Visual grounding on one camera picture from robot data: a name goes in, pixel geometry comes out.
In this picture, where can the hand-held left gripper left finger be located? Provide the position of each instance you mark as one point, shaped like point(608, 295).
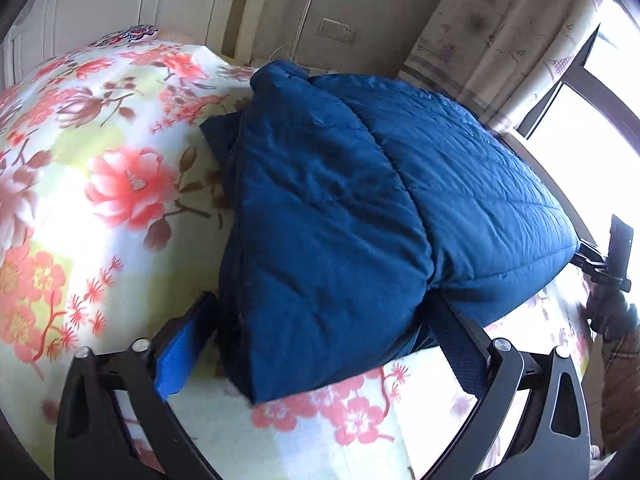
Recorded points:
point(172, 360)

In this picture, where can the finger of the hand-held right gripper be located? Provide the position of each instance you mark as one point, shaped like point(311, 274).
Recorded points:
point(592, 257)

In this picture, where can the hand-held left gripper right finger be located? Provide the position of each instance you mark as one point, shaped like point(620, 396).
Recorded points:
point(457, 350)

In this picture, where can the blue puffer jacket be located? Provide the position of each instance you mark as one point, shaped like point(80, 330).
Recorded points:
point(360, 220)

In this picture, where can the person's right forearm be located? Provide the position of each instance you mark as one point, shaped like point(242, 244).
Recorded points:
point(622, 395)

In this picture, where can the window sill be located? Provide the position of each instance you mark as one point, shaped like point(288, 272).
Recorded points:
point(550, 180)

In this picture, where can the floral blanket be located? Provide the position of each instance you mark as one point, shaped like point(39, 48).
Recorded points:
point(100, 170)

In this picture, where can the printed curtain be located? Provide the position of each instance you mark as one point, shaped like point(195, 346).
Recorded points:
point(500, 35)

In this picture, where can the purple patterned pillow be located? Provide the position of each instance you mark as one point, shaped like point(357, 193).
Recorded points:
point(127, 35)

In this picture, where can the white lamp pole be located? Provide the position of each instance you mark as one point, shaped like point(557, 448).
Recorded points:
point(306, 20)

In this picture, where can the dark window frame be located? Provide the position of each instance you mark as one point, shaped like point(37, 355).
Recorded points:
point(575, 80)

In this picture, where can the wall power outlet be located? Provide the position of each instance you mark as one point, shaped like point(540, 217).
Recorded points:
point(338, 30)

